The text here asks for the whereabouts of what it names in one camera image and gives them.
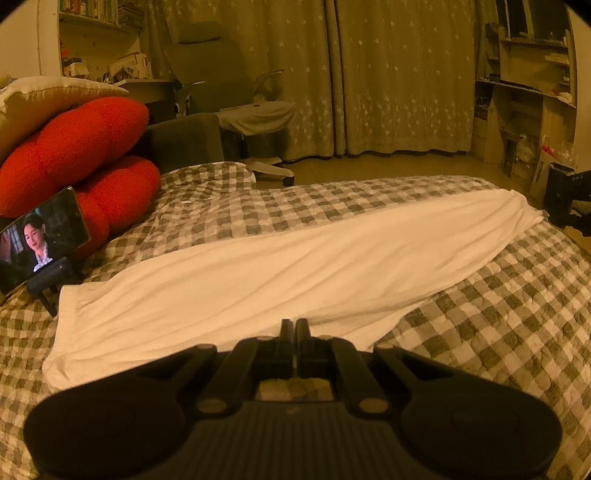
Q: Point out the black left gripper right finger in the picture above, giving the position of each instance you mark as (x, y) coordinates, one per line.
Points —
(337, 361)

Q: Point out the cream pillow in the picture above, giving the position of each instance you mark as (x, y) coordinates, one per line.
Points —
(28, 103)

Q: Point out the white knit garment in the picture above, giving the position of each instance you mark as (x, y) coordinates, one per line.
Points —
(354, 278)

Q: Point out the smartphone showing video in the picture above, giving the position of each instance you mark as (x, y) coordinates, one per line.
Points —
(44, 235)

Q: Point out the grey white checkered bedspread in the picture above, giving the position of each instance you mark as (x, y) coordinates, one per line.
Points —
(522, 320)

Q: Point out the lower red puffy cushion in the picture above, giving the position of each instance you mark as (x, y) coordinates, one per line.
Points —
(113, 199)

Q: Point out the grey star pattern curtain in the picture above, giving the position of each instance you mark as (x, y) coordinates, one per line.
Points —
(380, 76)

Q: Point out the red puffy cushion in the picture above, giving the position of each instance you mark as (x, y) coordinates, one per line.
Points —
(113, 199)
(68, 149)

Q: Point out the black phone stand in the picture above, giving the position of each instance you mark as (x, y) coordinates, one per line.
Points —
(52, 277)

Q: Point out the upper red puffy cushion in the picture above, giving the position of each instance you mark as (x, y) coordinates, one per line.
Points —
(68, 149)

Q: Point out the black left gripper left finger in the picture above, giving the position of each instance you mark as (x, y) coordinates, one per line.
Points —
(250, 362)

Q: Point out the dark green sofa armrest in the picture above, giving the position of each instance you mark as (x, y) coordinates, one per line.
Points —
(186, 141)

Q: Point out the white swivel office chair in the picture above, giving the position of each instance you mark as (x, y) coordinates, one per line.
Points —
(212, 77)

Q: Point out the white desk with clutter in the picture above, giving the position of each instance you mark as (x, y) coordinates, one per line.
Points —
(109, 42)

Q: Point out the wooden shelf unit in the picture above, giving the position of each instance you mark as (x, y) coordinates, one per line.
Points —
(526, 89)

